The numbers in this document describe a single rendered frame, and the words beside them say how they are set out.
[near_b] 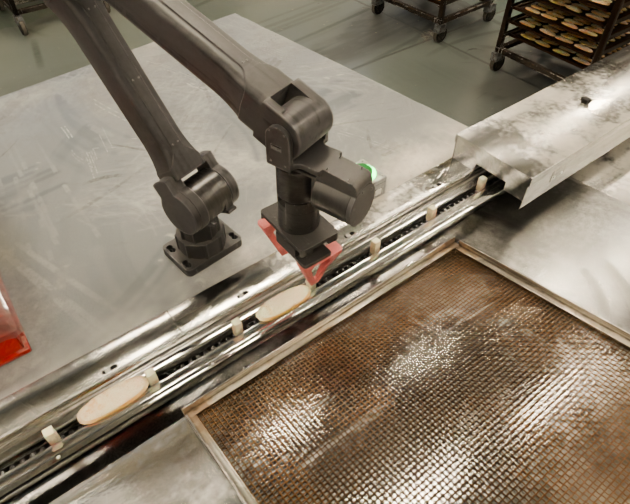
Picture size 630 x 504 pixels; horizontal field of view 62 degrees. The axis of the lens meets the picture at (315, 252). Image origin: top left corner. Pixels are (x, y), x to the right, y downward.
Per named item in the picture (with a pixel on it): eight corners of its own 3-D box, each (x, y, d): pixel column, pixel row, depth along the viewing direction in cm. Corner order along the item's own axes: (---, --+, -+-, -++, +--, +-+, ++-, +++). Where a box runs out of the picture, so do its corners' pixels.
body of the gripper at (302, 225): (296, 201, 79) (295, 161, 73) (339, 241, 73) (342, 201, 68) (259, 219, 76) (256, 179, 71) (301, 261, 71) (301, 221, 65)
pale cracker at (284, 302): (302, 281, 87) (302, 277, 86) (316, 296, 85) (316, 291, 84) (250, 311, 82) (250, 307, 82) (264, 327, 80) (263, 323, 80)
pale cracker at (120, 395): (142, 371, 75) (140, 366, 74) (154, 390, 73) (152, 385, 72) (73, 411, 71) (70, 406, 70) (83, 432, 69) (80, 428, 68)
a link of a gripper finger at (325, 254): (312, 253, 83) (313, 209, 76) (341, 282, 79) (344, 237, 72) (276, 273, 80) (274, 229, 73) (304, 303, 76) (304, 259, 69)
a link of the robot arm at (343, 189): (308, 90, 64) (263, 122, 59) (391, 122, 60) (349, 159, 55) (308, 169, 73) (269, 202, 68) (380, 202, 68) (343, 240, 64)
